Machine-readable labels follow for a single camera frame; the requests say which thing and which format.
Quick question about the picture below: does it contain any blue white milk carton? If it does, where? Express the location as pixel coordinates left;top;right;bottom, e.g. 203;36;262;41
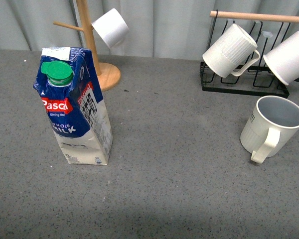
33;47;113;165

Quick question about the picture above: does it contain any cream ribbed mug grey inside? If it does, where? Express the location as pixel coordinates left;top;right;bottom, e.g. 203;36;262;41
240;96;299;164

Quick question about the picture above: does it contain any wooden mug tree stand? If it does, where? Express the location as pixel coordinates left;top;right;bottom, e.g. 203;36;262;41
53;0;121;91

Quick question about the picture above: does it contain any white mug on tree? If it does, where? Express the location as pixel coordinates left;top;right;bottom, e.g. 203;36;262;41
92;8;129;48

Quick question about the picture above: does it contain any cream ribbed hanging mug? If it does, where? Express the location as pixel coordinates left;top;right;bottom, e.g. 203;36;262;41
202;23;261;78

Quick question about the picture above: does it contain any black wire mug rack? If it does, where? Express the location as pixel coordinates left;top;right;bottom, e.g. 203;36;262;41
200;10;299;98

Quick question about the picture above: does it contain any white mug black handle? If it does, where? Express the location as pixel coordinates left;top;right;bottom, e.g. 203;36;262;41
263;31;299;86

